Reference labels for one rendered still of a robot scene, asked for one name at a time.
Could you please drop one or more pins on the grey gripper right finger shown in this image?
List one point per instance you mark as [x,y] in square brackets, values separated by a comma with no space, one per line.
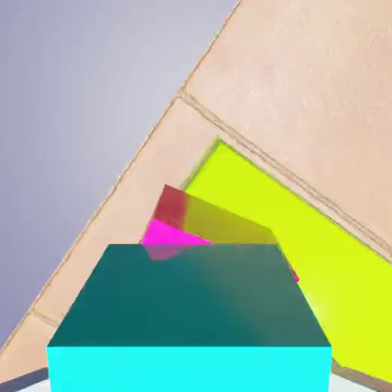
[355,382]

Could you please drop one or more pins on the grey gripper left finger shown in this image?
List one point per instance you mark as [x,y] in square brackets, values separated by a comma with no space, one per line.
[27,382]

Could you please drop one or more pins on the small cyan cube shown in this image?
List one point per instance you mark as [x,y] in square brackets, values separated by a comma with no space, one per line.
[190,306]

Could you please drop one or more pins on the small magenta cube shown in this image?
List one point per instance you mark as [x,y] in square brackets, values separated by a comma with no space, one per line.
[174,232]

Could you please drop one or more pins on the large yellow box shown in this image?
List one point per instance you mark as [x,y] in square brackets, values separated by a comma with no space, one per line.
[337,260]

